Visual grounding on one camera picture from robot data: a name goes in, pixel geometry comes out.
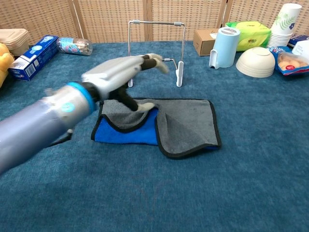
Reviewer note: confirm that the green tissue pack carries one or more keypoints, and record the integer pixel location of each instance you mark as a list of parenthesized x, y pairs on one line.
[(253, 36)]

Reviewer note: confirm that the beige lunch box stack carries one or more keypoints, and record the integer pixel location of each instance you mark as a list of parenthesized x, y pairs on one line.
[(14, 38)]

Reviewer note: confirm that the teal table carpet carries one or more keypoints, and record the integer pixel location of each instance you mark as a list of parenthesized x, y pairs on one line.
[(169, 193)]

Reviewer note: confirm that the metal rack with white feet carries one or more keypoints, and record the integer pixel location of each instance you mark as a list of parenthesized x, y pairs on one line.
[(179, 72)]

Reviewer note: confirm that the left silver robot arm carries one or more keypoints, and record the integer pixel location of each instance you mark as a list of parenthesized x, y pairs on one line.
[(36, 125)]

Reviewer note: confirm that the wicker folding screen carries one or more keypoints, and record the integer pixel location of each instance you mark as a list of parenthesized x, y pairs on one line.
[(108, 19)]

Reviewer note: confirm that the stack of paper cups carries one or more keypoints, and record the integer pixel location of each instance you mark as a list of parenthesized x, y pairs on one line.
[(285, 24)]

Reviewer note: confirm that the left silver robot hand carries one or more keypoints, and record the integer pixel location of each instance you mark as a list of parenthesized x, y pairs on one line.
[(113, 72)]

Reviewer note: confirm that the clear bottle with blue label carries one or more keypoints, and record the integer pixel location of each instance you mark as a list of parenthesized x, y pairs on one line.
[(74, 46)]

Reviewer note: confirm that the grey and blue towel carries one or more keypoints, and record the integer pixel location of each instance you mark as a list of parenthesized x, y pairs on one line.
[(188, 128)]

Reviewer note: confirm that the light blue cylindrical cup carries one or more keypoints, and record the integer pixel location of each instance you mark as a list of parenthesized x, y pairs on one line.
[(227, 48)]

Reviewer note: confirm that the cream bowl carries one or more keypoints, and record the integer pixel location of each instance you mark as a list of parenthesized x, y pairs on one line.
[(256, 62)]

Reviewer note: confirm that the brown cardboard box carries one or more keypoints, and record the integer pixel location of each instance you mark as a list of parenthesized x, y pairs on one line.
[(202, 42)]

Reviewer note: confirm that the blue cookie snack bag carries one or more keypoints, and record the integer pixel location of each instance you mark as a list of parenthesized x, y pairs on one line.
[(292, 64)]

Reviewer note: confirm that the yellow plush toy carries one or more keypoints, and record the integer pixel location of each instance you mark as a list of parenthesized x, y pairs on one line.
[(4, 62)]

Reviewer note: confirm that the blue toothpaste box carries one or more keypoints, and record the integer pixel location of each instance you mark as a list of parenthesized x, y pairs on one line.
[(33, 58)]

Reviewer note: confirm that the white stapler box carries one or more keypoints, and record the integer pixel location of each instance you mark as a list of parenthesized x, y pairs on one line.
[(301, 48)]

